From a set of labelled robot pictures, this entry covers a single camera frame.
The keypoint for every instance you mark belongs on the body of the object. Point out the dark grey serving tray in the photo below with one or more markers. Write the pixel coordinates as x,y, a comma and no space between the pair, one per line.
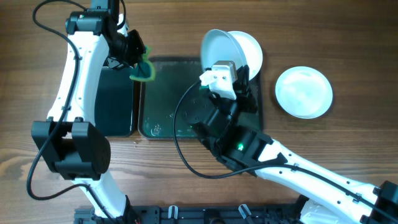
158,99

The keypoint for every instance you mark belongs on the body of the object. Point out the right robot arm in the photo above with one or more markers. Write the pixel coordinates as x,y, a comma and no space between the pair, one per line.
327,197

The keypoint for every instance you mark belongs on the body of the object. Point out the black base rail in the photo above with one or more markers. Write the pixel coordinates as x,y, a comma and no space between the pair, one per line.
277,214

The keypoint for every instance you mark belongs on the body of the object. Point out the green and yellow sponge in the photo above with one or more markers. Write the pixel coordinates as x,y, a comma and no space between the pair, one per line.
144,70

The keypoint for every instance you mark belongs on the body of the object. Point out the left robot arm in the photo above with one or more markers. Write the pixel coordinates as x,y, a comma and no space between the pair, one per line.
98,37

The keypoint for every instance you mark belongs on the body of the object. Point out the white plate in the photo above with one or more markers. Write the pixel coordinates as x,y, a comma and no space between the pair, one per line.
218,45
252,51

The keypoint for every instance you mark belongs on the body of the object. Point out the light blue plate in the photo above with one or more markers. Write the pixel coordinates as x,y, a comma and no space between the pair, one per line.
304,92

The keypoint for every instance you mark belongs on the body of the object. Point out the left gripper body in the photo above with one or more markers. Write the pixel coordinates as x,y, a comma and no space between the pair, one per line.
137,45

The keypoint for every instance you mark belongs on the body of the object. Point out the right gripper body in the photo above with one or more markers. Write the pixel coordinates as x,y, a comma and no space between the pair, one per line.
244,86

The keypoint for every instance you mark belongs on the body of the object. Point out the black rectangular water tub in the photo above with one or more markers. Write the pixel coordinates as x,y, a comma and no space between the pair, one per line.
114,103

